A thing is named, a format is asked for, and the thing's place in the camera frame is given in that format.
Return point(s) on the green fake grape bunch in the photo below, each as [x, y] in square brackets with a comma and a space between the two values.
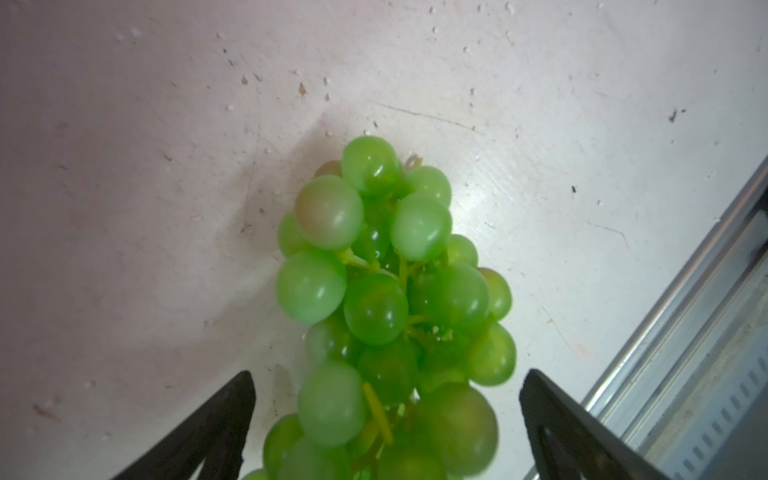
[404, 327]

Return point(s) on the aluminium table edge rail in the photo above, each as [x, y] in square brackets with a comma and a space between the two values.
[688, 391]

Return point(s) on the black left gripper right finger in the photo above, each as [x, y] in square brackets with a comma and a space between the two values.
[568, 443]

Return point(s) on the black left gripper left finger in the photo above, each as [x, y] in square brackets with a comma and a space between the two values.
[209, 442]

